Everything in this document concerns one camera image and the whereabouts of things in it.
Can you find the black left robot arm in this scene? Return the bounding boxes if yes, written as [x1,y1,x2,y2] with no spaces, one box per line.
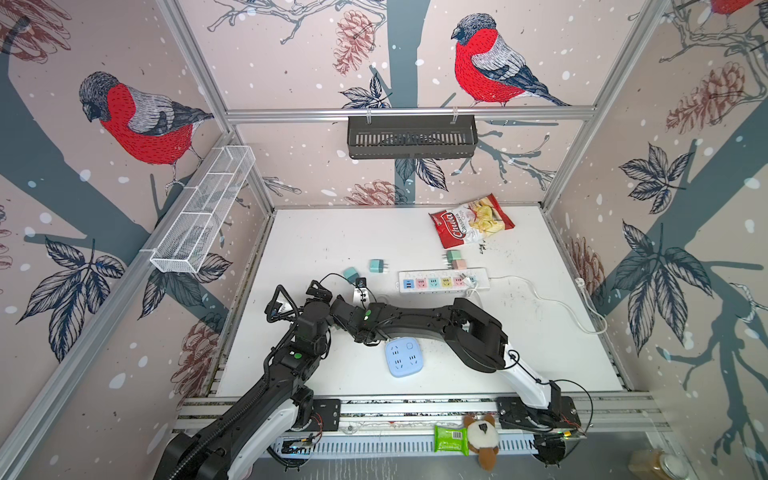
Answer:
[154,281,332,479]

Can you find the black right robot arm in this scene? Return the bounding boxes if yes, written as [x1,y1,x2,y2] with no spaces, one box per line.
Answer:
[330,297,582,434]

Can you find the teal usb charger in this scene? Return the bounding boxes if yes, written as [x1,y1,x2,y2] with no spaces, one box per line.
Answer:
[369,259,388,274]
[342,267,360,285]

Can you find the blue square power socket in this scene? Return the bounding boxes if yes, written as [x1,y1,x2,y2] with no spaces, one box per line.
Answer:
[385,337,424,378]

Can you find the white long power strip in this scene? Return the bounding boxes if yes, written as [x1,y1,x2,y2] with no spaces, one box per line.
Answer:
[397,268,490,293]

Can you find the green usb charger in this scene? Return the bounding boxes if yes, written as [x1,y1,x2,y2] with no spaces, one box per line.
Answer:
[445,249,463,263]

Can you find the green wet wipes pack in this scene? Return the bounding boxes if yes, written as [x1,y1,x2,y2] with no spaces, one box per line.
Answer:
[433,425,469,456]

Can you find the red cassava chips bag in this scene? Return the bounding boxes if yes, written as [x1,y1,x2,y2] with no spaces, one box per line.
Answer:
[430,194,515,249]

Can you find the brown plush toy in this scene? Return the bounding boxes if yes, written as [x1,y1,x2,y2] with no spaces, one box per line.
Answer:
[462,414,500,471]

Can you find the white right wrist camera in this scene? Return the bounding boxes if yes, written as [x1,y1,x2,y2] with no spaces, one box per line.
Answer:
[353,277,369,307]

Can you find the white wire mesh shelf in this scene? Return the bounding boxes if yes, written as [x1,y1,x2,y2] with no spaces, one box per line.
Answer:
[150,145,255,274]

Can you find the black hanging wire basket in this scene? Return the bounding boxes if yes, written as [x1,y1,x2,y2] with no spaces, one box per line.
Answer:
[347,115,478,160]

